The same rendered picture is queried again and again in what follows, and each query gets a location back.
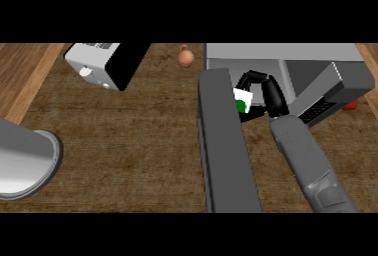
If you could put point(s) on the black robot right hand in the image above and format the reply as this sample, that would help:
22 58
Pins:
273 96

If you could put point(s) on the white green milk carton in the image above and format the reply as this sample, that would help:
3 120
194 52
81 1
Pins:
242 100

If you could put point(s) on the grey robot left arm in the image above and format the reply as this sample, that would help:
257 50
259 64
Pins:
24 163

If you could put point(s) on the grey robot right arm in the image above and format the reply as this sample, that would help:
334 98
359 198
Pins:
304 160

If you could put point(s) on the grey microwave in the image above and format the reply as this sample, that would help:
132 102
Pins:
315 76

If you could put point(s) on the dark grey microwave door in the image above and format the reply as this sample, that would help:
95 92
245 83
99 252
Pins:
226 143

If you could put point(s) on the red tomato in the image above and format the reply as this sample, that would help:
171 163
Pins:
350 105

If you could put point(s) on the brown onion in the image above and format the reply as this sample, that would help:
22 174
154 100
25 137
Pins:
185 57

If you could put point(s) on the white black toaster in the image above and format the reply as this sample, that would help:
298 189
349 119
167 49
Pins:
105 65

